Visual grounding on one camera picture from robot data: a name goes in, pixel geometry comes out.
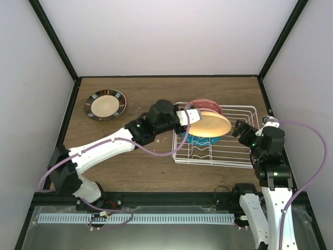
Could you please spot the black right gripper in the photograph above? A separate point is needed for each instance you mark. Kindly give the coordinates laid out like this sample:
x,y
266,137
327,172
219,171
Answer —
x,y
250,129

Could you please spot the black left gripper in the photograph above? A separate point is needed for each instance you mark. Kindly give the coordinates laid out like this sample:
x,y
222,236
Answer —
x,y
182,129

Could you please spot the yellow plate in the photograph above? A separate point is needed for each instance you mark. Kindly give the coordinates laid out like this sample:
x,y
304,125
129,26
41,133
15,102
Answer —
x,y
210,125

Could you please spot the teal plate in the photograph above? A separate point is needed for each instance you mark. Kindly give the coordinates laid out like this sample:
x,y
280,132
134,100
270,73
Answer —
x,y
199,141

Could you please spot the dark striped rim plate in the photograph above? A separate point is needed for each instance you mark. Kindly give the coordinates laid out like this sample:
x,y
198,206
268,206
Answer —
x,y
105,105

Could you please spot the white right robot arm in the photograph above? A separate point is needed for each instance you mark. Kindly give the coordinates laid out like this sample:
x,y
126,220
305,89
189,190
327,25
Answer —
x,y
273,228

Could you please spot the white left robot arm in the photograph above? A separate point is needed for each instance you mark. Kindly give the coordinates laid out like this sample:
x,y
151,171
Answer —
x,y
69,164

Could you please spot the dark pink scalloped plate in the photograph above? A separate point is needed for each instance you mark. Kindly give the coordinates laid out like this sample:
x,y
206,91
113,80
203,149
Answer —
x,y
206,105

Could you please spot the white wire dish rack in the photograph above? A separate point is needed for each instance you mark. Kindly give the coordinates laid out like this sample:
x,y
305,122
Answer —
x,y
228,152

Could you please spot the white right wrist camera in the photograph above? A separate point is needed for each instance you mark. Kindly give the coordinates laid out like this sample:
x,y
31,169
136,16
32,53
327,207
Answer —
x,y
268,121

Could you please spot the slotted grey cable duct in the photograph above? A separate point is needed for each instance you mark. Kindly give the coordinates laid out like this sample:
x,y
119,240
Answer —
x,y
138,219

